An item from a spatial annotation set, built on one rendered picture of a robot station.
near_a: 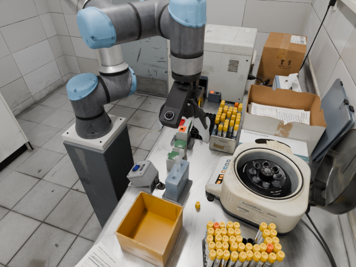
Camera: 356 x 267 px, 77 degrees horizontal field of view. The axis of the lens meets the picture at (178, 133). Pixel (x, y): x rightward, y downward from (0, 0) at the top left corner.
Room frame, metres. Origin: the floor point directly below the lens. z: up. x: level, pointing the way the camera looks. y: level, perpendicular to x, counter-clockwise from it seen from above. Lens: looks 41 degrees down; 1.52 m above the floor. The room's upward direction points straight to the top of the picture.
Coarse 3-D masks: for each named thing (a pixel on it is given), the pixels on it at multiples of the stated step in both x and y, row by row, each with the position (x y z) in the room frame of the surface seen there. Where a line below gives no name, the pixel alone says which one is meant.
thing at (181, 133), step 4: (180, 128) 0.69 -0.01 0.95; (184, 128) 0.69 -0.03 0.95; (176, 132) 0.67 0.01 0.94; (180, 132) 0.67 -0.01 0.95; (184, 132) 0.66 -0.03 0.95; (176, 136) 0.67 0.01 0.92; (180, 136) 0.67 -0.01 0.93; (184, 136) 0.66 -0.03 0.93; (188, 136) 0.68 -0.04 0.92; (184, 140) 0.66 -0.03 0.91
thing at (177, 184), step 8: (184, 160) 0.50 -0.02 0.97; (176, 168) 0.46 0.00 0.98; (184, 168) 0.46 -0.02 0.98; (168, 176) 0.43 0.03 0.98; (176, 176) 0.43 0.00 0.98; (184, 176) 0.45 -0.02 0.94; (168, 184) 0.41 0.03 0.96; (176, 184) 0.40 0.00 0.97; (184, 184) 0.46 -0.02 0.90; (168, 192) 0.41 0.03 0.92; (176, 192) 0.40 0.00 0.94; (184, 192) 0.44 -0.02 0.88; (176, 200) 0.40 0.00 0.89
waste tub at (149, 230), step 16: (144, 192) 0.37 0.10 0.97; (144, 208) 0.38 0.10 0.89; (160, 208) 0.35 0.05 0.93; (176, 208) 0.33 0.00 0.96; (128, 224) 0.30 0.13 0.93; (144, 224) 0.33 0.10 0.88; (160, 224) 0.33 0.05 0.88; (176, 224) 0.29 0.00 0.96; (128, 240) 0.24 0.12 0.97; (144, 240) 0.28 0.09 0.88; (160, 240) 0.28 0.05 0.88; (144, 256) 0.23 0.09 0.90; (160, 256) 0.21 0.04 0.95
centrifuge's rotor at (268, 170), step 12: (240, 168) 0.47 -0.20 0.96; (252, 168) 0.46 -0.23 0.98; (264, 168) 0.44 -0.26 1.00; (276, 168) 0.47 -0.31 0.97; (252, 180) 0.41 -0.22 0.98; (264, 180) 0.42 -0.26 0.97; (276, 180) 0.42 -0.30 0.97; (288, 180) 0.42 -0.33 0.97; (264, 192) 0.37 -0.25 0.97; (276, 192) 0.37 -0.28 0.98; (288, 192) 0.38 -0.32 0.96
